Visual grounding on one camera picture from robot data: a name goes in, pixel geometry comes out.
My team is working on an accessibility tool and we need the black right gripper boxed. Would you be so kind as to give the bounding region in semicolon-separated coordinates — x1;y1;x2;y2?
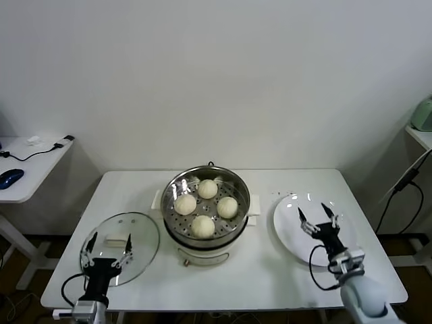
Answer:
298;202;347;258

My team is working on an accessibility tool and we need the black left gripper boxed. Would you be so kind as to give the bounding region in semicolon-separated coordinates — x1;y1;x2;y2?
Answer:
81;232;133;300

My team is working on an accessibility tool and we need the round glass pot lid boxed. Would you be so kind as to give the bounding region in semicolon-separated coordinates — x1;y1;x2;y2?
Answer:
80;211;161;287

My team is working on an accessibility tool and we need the white steamed baozi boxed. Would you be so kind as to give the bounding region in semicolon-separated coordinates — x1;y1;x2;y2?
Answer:
197;179;219;199
174;194;198;216
216;196;239;219
191;215;216;240

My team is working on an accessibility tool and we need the stainless steel steamer basket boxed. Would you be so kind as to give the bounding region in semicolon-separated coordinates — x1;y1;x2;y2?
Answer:
160;165;252;243

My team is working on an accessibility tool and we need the white round plate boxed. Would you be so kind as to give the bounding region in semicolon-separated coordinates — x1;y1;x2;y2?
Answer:
272;193;358;268

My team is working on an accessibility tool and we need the white electric cooker base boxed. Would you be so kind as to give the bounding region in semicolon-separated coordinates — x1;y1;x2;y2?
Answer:
151;189;263;267

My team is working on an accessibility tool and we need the black power adapter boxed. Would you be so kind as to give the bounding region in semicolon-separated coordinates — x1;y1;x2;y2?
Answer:
394;168;422;194

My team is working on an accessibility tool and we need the white side desk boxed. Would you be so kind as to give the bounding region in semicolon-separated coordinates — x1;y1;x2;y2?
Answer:
0;135;77;291

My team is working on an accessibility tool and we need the blue computer mouse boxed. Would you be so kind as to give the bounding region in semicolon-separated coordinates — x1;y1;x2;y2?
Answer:
0;168;26;190

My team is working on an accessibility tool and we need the white desk with appliance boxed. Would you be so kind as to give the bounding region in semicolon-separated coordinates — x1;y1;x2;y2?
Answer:
404;124;432;267

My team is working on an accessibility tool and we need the pale green appliance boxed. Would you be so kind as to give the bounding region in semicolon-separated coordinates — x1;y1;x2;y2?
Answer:
410;96;432;132

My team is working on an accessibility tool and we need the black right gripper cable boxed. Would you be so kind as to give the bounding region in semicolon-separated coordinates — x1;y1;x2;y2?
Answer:
308;244;342;292

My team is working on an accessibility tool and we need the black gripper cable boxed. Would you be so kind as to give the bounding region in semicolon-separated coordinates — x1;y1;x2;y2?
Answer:
61;272;90;306
308;244;342;292

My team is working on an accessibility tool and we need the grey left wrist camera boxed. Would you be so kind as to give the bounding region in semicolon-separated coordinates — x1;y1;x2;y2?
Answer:
52;300;109;320

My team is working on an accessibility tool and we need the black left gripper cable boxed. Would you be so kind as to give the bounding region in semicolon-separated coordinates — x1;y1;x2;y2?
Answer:
61;272;90;306

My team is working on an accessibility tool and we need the black hanging power cable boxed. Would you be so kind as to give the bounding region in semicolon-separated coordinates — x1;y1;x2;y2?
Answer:
376;181;425;237

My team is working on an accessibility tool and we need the black desk cable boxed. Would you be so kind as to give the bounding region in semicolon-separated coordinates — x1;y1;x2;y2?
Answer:
0;143;65;162

